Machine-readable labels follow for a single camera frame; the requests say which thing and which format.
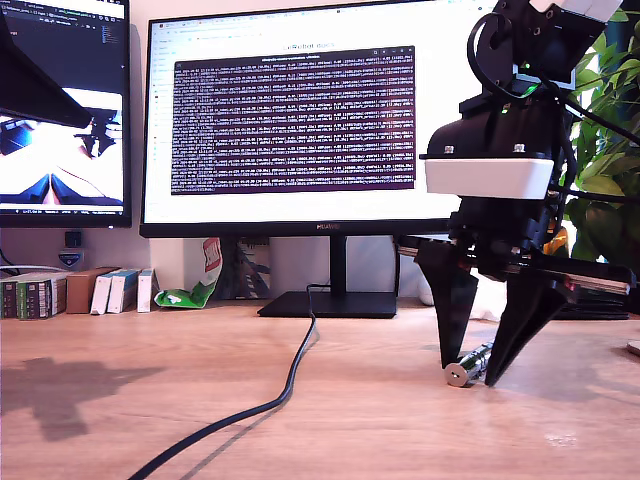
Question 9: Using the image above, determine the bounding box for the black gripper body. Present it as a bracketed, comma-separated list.
[397, 198, 632, 297]

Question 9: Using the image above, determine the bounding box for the metallic silver laser pointer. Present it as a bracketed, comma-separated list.
[443, 339, 494, 389]

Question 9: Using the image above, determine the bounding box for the black monitor with dark screen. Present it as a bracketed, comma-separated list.
[0, 0, 134, 230]

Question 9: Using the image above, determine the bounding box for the black leather wallet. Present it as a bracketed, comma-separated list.
[559, 294, 630, 321]

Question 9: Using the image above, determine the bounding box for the green leafy house plant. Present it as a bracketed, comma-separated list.
[564, 9, 640, 266]

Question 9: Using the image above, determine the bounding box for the large black Huawei monitor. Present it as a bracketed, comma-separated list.
[138, 0, 501, 320]

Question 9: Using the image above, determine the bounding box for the grey patterned box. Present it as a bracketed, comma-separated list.
[234, 238, 272, 300]

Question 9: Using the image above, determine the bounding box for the brown cardboard box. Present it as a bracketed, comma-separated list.
[65, 267, 120, 315]

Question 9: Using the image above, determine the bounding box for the green printed box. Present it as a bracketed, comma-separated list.
[0, 279, 20, 320]
[17, 277, 68, 320]

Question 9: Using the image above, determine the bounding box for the small white box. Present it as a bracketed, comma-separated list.
[106, 269, 141, 315]
[89, 274, 117, 316]
[136, 268, 159, 314]

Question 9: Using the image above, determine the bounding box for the green and red snack bag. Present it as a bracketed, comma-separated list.
[153, 237, 224, 310]

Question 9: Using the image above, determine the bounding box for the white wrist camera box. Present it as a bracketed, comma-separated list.
[418, 154, 556, 201]

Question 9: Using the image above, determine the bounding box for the thick black table cable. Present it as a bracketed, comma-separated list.
[127, 283, 331, 480]

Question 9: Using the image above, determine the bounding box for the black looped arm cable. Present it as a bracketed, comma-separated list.
[466, 12, 516, 99]

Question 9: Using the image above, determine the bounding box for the thin white cable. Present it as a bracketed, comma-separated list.
[0, 264, 66, 276]

